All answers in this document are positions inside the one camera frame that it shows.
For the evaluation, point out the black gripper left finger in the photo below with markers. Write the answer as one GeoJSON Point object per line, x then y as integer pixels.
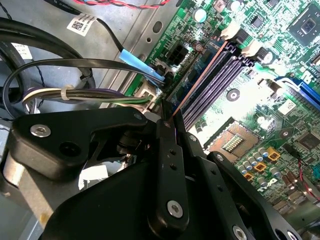
{"type": "Point", "coordinates": [170, 175]}

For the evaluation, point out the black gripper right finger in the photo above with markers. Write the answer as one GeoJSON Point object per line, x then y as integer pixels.
{"type": "Point", "coordinates": [220, 185]}

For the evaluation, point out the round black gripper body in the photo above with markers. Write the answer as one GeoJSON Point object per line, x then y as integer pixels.
{"type": "Point", "coordinates": [105, 210]}

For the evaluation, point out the green RAM stick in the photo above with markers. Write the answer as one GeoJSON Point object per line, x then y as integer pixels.
{"type": "Point", "coordinates": [198, 80]}

